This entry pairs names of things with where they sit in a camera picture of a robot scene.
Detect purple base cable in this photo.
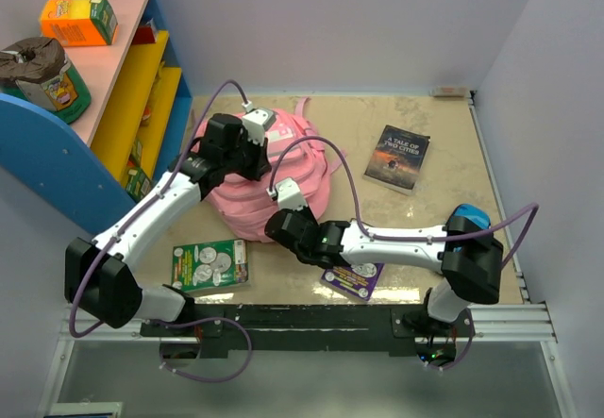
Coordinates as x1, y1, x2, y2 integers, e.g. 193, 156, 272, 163
424, 313, 478, 372
159, 316, 255, 383

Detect green box on lower shelf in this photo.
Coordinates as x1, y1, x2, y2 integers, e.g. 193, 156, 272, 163
122, 166, 152, 202

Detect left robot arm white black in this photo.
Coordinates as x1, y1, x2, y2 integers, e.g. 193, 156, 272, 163
64, 109, 277, 338

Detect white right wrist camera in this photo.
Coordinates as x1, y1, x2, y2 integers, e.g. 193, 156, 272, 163
267, 177, 308, 210

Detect orange green juice box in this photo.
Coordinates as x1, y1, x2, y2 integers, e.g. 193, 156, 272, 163
40, 0, 118, 47

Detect dark novel Two Cities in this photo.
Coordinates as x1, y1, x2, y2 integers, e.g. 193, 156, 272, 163
363, 125, 430, 195

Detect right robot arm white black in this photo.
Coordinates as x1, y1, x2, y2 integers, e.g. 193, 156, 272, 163
264, 208, 503, 336

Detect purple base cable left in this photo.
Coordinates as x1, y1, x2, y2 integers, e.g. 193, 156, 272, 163
159, 316, 255, 383

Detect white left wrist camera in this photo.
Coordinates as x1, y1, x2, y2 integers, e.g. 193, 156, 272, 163
242, 109, 276, 146

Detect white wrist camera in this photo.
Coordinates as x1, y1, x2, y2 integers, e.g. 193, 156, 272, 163
267, 177, 308, 210
242, 109, 276, 146

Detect small pink white eraser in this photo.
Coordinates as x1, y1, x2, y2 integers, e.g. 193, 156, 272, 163
430, 86, 470, 98

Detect blue pencil case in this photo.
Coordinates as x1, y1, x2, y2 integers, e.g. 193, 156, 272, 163
448, 203, 491, 230

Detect purple paperback book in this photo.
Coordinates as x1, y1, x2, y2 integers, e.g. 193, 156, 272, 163
321, 263, 384, 302

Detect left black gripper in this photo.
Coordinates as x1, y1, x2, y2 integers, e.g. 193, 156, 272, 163
224, 130, 272, 181

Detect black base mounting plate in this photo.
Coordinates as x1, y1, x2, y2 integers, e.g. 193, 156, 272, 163
141, 305, 475, 364

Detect blue pink yellow shelf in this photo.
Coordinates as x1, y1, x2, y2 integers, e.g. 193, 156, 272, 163
1, 0, 193, 234

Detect pink student backpack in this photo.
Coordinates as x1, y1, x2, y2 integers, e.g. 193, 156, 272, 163
207, 97, 342, 242

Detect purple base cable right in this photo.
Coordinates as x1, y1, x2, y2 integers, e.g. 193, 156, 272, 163
424, 313, 478, 372

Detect green paperback book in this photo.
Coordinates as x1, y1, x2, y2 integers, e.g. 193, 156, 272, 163
170, 239, 250, 294

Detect red item on shelf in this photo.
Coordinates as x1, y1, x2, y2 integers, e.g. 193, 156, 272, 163
132, 18, 159, 45

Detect brown topped green canister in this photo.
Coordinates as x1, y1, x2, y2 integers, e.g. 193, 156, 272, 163
1, 37, 92, 125

